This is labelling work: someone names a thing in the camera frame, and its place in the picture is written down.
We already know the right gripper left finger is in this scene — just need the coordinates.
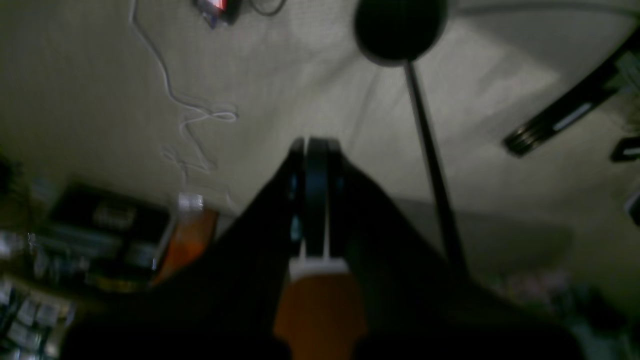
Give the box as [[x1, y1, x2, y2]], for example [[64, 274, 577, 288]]
[[65, 137, 329, 360]]

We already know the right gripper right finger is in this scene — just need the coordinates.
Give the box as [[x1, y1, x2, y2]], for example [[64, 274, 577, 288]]
[[327, 140, 585, 360]]

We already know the orange bottle with white cap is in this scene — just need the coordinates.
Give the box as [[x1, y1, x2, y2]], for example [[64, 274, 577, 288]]
[[151, 192, 220, 286]]

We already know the black keyboard device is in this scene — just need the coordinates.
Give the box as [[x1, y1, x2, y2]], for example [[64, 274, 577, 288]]
[[31, 182, 177, 293]]

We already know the black bar on floor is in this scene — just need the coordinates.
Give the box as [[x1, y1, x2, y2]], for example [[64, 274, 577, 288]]
[[502, 29, 640, 158]]

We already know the black round stand with pole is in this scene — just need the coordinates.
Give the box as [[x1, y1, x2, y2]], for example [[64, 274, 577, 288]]
[[353, 0, 469, 275]]

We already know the small red black gadget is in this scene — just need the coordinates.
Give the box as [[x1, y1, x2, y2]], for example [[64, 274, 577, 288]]
[[192, 0, 243, 29]]

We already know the white cable on floor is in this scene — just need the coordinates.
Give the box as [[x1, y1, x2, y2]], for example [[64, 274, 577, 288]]
[[129, 0, 240, 211]]

